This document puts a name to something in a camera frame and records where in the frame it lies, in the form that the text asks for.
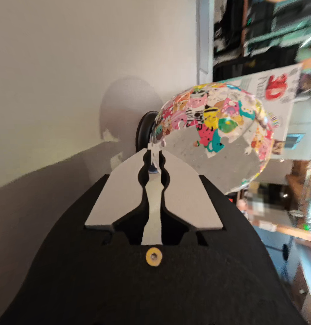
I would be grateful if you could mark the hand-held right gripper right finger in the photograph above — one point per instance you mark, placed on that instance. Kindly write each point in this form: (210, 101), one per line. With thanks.
(188, 203)

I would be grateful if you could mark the colourful puzzle ball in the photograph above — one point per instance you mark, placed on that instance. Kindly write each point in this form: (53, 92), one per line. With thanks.
(216, 121)

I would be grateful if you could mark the white puzzle piece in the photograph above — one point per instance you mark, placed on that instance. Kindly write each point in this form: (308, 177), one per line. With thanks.
(155, 157)

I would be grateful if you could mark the printed puzzle box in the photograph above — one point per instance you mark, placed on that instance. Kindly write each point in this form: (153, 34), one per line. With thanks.
(279, 88)

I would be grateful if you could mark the black ball stand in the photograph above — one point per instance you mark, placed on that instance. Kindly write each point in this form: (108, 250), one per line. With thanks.
(144, 129)

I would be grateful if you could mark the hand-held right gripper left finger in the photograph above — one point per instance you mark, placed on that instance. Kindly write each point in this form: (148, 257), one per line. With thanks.
(117, 200)

